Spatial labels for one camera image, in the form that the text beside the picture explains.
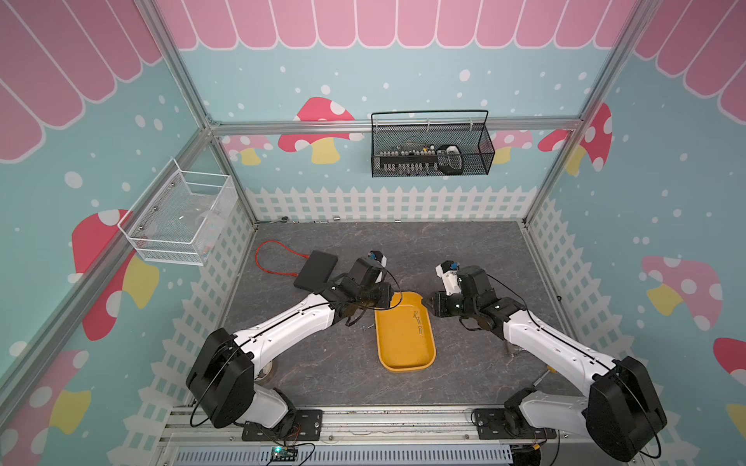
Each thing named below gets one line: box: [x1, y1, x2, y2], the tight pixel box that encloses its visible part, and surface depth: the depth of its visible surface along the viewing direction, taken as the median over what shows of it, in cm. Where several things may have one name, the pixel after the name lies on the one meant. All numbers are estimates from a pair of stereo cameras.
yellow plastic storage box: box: [374, 291, 437, 372], surface depth 90 cm
